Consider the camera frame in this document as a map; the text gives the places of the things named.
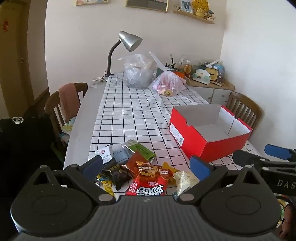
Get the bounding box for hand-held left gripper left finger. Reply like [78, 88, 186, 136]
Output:
[30, 156, 116, 205]

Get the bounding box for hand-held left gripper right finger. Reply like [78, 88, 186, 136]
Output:
[177, 156, 266, 205]

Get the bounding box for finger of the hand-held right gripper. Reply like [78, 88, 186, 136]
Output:
[232, 150, 296, 171]
[264, 144, 296, 162]

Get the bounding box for yellow cartoon snack packet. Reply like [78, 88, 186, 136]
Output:
[96, 173, 111, 184]

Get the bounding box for white red-label snack packet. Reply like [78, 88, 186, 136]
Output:
[95, 144, 114, 165]

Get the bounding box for cream snack packet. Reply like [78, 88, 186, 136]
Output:
[172, 171, 200, 196]

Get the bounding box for red cardboard box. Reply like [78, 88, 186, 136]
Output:
[169, 104, 253, 163]

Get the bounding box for black snack packet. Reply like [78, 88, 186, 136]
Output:
[102, 163, 134, 192]

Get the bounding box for yellow-green snack packet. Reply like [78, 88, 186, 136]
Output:
[102, 181, 116, 198]

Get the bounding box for plain yellow snack packet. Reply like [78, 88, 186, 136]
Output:
[161, 162, 179, 184]

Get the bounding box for grey-blue snack packet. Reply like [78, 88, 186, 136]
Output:
[112, 144, 133, 165]

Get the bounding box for small orange-red snack packet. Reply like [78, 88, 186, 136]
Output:
[159, 169, 171, 185]

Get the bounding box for brown snack packet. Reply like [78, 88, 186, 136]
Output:
[120, 152, 148, 180]

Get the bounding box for green snack packet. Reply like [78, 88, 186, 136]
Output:
[124, 139, 156, 164]

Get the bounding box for large red snack packet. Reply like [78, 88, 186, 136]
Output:
[125, 161, 170, 196]

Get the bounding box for person's right hand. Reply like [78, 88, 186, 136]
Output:
[280, 197, 296, 240]

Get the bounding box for floral seat cushion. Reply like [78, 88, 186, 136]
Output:
[60, 116, 76, 136]

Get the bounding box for bare wooden chair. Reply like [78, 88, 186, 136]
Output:
[225, 92, 262, 130]

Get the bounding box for black-checked white tablecloth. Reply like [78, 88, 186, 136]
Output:
[89, 72, 265, 202]

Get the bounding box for white wooden cabinet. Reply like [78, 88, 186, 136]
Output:
[186, 77, 235, 105]

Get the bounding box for wooden chair with towel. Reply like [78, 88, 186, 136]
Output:
[44, 82, 88, 160]

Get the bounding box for pink towel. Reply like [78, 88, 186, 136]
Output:
[58, 83, 80, 124]

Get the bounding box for black backpack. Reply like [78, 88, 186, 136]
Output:
[0, 113, 64, 204]

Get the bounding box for small clear plastic packets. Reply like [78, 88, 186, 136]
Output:
[91, 77, 108, 88]

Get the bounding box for green tissue box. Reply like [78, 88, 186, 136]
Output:
[192, 69, 212, 84]

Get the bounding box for pink plastic bag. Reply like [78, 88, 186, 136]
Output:
[148, 52, 187, 96]

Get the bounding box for yellow box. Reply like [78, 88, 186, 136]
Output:
[205, 66, 220, 81]

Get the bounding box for blue packaged box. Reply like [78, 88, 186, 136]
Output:
[214, 64, 225, 82]

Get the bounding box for bottle of orange liquid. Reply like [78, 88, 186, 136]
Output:
[184, 60, 192, 78]

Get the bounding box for metal pot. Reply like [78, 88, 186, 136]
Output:
[127, 66, 155, 88]

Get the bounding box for clear plastic bag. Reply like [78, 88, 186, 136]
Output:
[118, 54, 158, 89]

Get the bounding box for clear glass bowl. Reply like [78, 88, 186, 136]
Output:
[179, 54, 197, 67]

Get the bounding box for silver desk lamp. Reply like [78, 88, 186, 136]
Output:
[102, 31, 143, 80]

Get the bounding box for brown wooden door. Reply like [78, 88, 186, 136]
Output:
[0, 0, 35, 118]

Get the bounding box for yellow ornament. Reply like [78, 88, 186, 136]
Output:
[192, 0, 210, 16]

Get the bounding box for wooden wall shelf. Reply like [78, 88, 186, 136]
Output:
[173, 9, 216, 25]

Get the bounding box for small photo frame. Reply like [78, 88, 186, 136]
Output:
[180, 0, 193, 13]

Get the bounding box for wide gold picture frame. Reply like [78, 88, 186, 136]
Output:
[126, 0, 169, 13]

